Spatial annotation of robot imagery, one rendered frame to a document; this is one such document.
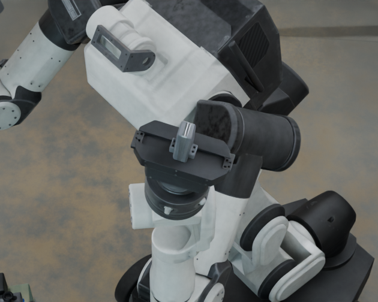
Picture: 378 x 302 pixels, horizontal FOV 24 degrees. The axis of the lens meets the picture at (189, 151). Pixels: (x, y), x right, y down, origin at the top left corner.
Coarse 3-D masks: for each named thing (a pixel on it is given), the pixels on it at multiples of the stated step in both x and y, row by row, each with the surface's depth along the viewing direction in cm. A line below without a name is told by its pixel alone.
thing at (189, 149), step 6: (192, 126) 102; (186, 132) 101; (192, 132) 101; (186, 138) 101; (192, 138) 102; (186, 144) 102; (192, 144) 106; (186, 150) 103; (192, 150) 106; (180, 156) 105; (186, 156) 105; (192, 156) 106
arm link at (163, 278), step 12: (156, 264) 133; (168, 264) 131; (180, 264) 131; (192, 264) 134; (144, 276) 143; (156, 276) 135; (168, 276) 133; (180, 276) 133; (192, 276) 136; (204, 276) 144; (144, 288) 142; (156, 288) 136; (168, 288) 135; (180, 288) 135; (192, 288) 138; (204, 288) 142; (144, 300) 145; (156, 300) 139; (168, 300) 137; (180, 300) 137; (192, 300) 140
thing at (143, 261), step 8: (136, 264) 257; (144, 264) 257; (128, 272) 256; (136, 272) 256; (120, 280) 257; (128, 280) 256; (136, 280) 255; (120, 288) 257; (128, 288) 255; (120, 296) 258; (128, 296) 257
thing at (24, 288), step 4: (24, 284) 165; (28, 284) 165; (8, 288) 164; (12, 288) 164; (16, 288) 164; (20, 288) 164; (24, 288) 164; (28, 288) 164; (12, 292) 164; (24, 292) 164; (28, 292) 164; (24, 296) 163; (28, 296) 163; (28, 300) 163; (32, 300) 168
